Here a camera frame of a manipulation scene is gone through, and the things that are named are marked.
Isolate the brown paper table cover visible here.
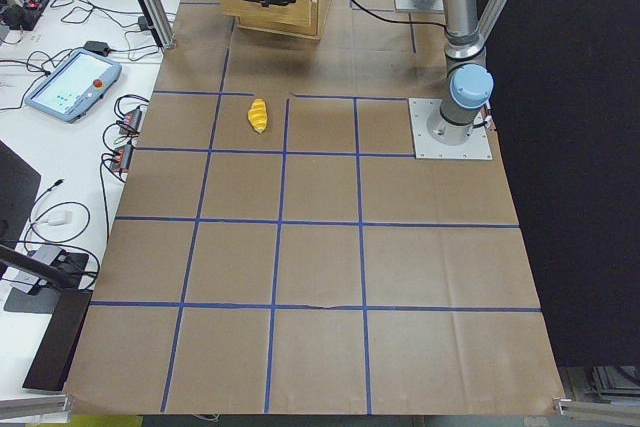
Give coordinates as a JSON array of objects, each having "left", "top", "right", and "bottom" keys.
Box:
[{"left": 65, "top": 0, "right": 562, "bottom": 415}]

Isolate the black power adapter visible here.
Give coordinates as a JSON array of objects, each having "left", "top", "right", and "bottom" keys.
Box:
[{"left": 83, "top": 41, "right": 111, "bottom": 57}]

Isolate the black monitor stand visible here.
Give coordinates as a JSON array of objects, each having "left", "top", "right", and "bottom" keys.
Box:
[{"left": 1, "top": 144, "right": 91, "bottom": 392}]

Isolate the white charger block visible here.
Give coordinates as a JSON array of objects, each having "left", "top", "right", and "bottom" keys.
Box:
[{"left": 44, "top": 210, "right": 73, "bottom": 226}]

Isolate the yellow toy bread loaf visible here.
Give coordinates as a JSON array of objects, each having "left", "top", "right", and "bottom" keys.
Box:
[{"left": 247, "top": 98, "right": 268, "bottom": 134}]

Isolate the wooden drawer cabinet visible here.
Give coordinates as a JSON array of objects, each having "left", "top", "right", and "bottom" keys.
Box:
[{"left": 233, "top": 0, "right": 332, "bottom": 41}]

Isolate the near teach pendant tablet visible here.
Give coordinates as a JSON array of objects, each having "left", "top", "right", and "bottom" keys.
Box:
[{"left": 25, "top": 48, "right": 122, "bottom": 123}]

